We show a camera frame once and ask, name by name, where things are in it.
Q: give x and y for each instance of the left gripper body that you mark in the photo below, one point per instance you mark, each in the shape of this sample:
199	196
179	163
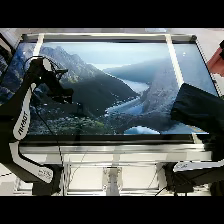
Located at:
61	96

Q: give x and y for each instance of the blue jeans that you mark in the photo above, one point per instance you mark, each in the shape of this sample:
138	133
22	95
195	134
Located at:
196	106

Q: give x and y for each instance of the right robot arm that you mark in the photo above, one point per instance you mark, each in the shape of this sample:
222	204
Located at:
200	173

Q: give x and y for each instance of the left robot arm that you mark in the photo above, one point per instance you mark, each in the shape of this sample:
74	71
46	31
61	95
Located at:
23	113

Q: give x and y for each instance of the red garment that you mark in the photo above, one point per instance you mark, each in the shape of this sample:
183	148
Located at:
216	61

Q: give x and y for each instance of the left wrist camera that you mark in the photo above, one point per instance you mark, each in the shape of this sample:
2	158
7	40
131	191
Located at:
60	71

